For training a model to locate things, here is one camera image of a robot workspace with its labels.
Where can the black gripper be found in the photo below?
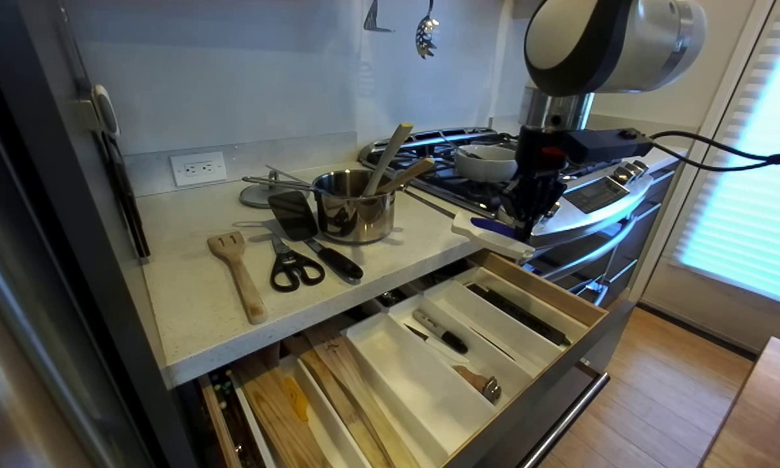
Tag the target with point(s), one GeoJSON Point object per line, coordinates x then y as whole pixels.
{"type": "Point", "coordinates": [541, 169]}

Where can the white and blue can opener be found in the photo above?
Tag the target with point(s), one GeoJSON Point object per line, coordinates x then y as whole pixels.
{"type": "Point", "coordinates": [484, 235]}

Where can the wooden kitchen drawer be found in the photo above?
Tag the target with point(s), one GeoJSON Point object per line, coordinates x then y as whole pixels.
{"type": "Point", "coordinates": [549, 283]}

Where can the open wooden cutlery drawer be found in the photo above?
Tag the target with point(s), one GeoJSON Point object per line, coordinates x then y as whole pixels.
{"type": "Point", "coordinates": [407, 381]}

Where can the white bowl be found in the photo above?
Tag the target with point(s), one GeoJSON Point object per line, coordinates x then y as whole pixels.
{"type": "Point", "coordinates": [484, 162]}

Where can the stainless steel stove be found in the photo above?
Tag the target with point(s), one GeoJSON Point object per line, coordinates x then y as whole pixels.
{"type": "Point", "coordinates": [600, 196]}

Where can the black knife sheath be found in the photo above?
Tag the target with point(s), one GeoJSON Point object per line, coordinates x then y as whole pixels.
{"type": "Point", "coordinates": [520, 312]}

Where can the short wooden spoon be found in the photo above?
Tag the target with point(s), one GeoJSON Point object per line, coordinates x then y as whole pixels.
{"type": "Point", "coordinates": [411, 173]}

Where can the long wooden spoon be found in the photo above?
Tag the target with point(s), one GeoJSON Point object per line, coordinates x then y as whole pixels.
{"type": "Point", "coordinates": [388, 154]}

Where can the stainless steel pot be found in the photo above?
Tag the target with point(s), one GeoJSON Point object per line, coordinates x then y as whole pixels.
{"type": "Point", "coordinates": [354, 216]}

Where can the hanging metal spoon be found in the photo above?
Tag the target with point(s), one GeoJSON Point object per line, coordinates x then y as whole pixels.
{"type": "Point", "coordinates": [428, 34]}

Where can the white window blind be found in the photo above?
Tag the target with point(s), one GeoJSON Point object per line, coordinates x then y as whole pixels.
{"type": "Point", "coordinates": [750, 173]}

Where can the black plastic spatula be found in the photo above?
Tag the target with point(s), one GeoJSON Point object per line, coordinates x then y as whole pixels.
{"type": "Point", "coordinates": [290, 216]}

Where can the plain wooden spatula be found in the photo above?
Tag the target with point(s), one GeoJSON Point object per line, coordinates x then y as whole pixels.
{"type": "Point", "coordinates": [333, 405]}

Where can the grey round lid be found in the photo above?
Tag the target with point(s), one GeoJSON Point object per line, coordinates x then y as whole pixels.
{"type": "Point", "coordinates": [255, 193]}

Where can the wooden slotted spatula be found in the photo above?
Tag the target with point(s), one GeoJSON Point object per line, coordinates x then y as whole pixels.
{"type": "Point", "coordinates": [243, 287]}

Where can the brown wooden table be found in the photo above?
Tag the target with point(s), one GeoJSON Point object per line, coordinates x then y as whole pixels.
{"type": "Point", "coordinates": [769, 405]}

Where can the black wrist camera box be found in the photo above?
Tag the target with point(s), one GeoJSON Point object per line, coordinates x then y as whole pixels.
{"type": "Point", "coordinates": [611, 143]}

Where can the white wall outlet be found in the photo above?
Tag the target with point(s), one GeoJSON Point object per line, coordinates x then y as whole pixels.
{"type": "Point", "coordinates": [199, 167]}

